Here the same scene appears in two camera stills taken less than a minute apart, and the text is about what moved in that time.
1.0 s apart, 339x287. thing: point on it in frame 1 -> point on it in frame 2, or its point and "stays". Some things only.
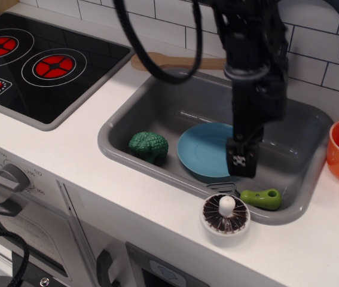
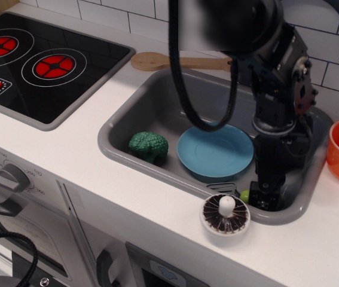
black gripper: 258,98 -> 275,156
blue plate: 202,149 stays
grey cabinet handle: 103,263 stays
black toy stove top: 40,74 stays
